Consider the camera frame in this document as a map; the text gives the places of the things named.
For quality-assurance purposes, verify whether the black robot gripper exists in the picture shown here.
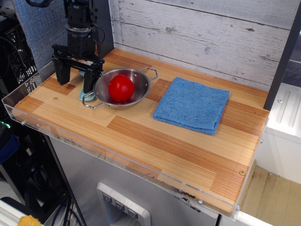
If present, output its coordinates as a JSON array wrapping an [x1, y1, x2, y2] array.
[[52, 25, 104, 94]]

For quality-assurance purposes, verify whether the light blue dish brush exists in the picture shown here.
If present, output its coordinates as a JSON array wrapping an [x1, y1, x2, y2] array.
[[79, 61, 95, 101]]

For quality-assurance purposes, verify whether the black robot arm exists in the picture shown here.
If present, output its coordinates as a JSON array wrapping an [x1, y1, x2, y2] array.
[[52, 0, 104, 94]]

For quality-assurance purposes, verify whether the folded blue towel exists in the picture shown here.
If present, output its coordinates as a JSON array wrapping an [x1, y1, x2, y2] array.
[[153, 77, 230, 135]]

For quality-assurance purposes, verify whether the red tomato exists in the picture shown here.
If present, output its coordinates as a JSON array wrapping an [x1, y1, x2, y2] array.
[[108, 74, 135, 102]]

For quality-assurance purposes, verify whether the black plastic crate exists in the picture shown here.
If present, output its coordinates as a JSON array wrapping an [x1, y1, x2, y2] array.
[[0, 19, 37, 84]]

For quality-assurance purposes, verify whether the stainless steel cabinet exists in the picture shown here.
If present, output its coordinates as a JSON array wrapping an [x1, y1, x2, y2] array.
[[49, 138, 220, 226]]

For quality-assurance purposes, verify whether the clear acrylic table guard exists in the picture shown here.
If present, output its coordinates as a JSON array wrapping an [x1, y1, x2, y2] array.
[[3, 49, 269, 218]]

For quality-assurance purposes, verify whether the white ridged block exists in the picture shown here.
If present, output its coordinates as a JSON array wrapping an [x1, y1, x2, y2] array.
[[267, 83, 301, 137]]

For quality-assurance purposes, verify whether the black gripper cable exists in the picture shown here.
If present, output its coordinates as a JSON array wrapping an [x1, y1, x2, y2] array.
[[93, 22, 106, 45]]

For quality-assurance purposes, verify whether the dark grey right post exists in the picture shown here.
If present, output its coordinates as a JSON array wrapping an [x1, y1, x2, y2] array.
[[263, 1, 301, 111]]

